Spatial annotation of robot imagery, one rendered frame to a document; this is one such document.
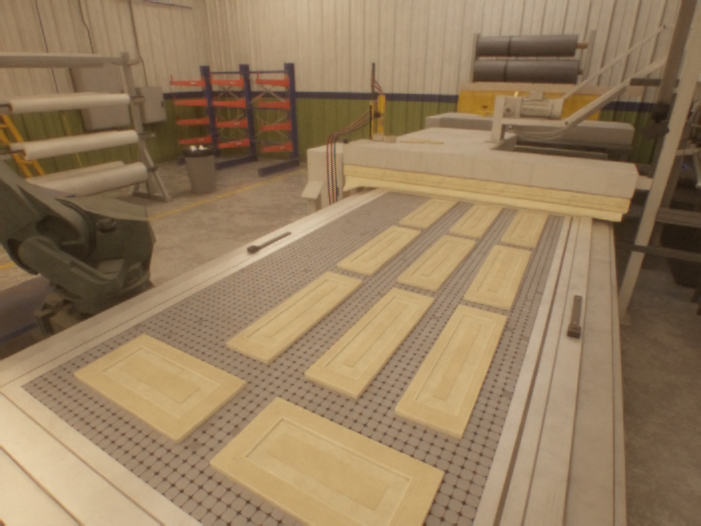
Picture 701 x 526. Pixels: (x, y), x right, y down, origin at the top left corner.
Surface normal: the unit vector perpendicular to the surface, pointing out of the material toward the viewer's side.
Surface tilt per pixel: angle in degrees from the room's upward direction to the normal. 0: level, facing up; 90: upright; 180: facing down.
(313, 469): 0
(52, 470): 0
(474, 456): 0
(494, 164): 90
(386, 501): 12
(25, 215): 90
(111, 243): 90
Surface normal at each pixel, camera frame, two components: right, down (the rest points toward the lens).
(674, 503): 0.00, -0.91
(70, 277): 0.32, 0.40
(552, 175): -0.50, 0.36
